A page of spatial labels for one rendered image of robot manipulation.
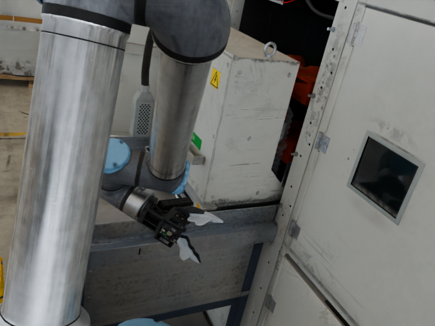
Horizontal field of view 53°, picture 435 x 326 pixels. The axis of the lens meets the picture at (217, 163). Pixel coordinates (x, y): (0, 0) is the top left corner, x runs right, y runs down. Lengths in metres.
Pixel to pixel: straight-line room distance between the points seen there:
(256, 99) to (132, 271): 0.63
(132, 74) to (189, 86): 1.15
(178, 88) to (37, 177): 0.26
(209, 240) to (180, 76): 0.77
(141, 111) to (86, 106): 1.04
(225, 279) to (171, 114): 0.88
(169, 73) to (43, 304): 0.38
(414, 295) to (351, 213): 0.25
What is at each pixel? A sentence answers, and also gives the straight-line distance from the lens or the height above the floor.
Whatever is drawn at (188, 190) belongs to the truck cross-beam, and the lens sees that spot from 1.43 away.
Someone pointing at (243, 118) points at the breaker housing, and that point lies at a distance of 1.26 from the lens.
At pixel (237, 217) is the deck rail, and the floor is 0.88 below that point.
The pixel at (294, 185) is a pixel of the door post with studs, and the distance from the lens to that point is 1.39.
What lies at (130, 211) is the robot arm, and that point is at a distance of 1.16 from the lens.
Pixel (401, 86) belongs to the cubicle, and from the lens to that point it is 1.07.
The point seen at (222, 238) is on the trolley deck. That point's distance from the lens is 1.38.
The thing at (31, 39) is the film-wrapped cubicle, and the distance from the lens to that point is 4.91.
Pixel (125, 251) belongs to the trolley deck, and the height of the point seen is 0.84.
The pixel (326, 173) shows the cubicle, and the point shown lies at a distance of 1.24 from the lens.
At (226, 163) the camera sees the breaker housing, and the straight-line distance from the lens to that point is 1.31.
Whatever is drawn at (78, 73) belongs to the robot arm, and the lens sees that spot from 0.58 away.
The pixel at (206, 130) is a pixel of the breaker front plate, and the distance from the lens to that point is 1.31.
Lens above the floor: 1.63
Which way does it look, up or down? 26 degrees down
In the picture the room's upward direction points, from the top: 12 degrees clockwise
